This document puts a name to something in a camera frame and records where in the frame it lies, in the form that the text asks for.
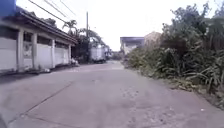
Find white truck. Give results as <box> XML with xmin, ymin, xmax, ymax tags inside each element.
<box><xmin>89</xmin><ymin>45</ymin><xmax>107</xmax><ymax>64</ymax></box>

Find building with dark roof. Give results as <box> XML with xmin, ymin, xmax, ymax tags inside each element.
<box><xmin>119</xmin><ymin>36</ymin><xmax>146</xmax><ymax>56</ymax></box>

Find grey concrete road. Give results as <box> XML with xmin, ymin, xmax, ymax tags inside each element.
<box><xmin>0</xmin><ymin>60</ymin><xmax>224</xmax><ymax>128</ymax></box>

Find palm trees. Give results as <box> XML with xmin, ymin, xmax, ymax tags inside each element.
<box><xmin>61</xmin><ymin>19</ymin><xmax>111</xmax><ymax>64</ymax></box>

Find utility pole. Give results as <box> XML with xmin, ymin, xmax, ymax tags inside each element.
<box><xmin>85</xmin><ymin>11</ymin><xmax>90</xmax><ymax>63</ymax></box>

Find beige building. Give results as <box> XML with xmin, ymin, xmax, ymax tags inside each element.
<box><xmin>143</xmin><ymin>31</ymin><xmax>163</xmax><ymax>50</ymax></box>

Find white walled building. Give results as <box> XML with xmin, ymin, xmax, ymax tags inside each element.
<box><xmin>0</xmin><ymin>0</ymin><xmax>79</xmax><ymax>75</ymax></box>

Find overgrown green bushes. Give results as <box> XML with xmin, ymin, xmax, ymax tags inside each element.
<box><xmin>124</xmin><ymin>2</ymin><xmax>224</xmax><ymax>110</ymax></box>

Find overhead wires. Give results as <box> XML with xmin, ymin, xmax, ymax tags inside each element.
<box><xmin>27</xmin><ymin>0</ymin><xmax>78</xmax><ymax>24</ymax></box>

